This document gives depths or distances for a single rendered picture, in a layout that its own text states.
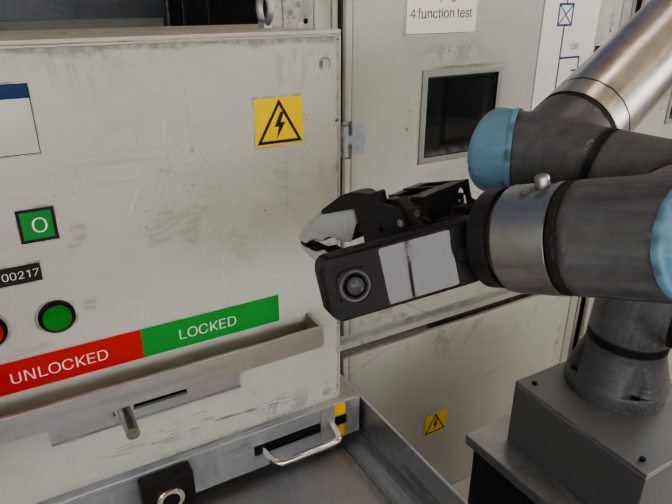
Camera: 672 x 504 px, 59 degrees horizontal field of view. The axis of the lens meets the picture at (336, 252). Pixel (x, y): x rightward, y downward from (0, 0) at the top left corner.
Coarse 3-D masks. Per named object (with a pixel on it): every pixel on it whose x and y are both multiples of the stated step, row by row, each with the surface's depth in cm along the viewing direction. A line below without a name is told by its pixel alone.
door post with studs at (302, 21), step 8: (280, 0) 85; (288, 0) 85; (296, 0) 86; (304, 0) 86; (280, 8) 86; (288, 8) 86; (296, 8) 86; (304, 8) 87; (280, 16) 86; (288, 16) 86; (296, 16) 87; (304, 16) 87; (272, 24) 86; (280, 24) 86; (288, 24) 86; (296, 24) 87; (304, 24) 88
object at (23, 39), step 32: (0, 32) 64; (32, 32) 64; (64, 32) 64; (96, 32) 64; (128, 32) 64; (160, 32) 64; (192, 32) 64; (224, 32) 58; (256, 32) 58; (288, 32) 60; (320, 32) 62
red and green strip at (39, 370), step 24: (216, 312) 67; (240, 312) 69; (264, 312) 70; (120, 336) 62; (144, 336) 64; (168, 336) 65; (192, 336) 67; (216, 336) 68; (24, 360) 58; (48, 360) 60; (72, 360) 61; (96, 360) 62; (120, 360) 63; (0, 384) 58; (24, 384) 59
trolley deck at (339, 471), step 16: (336, 448) 83; (272, 464) 81; (288, 464) 81; (304, 464) 81; (320, 464) 81; (336, 464) 81; (352, 464) 81; (240, 480) 78; (256, 480) 78; (272, 480) 78; (288, 480) 78; (304, 480) 78; (320, 480) 78; (336, 480) 78; (352, 480) 78; (368, 480) 78; (208, 496) 75; (224, 496) 75; (240, 496) 75; (256, 496) 75; (272, 496) 75; (288, 496) 75; (304, 496) 75; (320, 496) 75; (336, 496) 75; (352, 496) 75; (368, 496) 75; (384, 496) 75
